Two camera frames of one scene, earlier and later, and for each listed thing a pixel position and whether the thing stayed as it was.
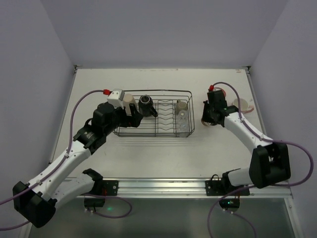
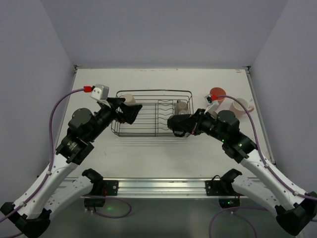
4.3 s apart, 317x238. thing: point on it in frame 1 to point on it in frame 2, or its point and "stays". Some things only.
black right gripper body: (208, 115) to (197, 123)
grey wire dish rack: (166, 113) stays
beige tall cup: (128, 98) stays
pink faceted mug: (244, 108) stays
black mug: (145, 106) to (181, 124)
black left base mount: (103, 187) stays
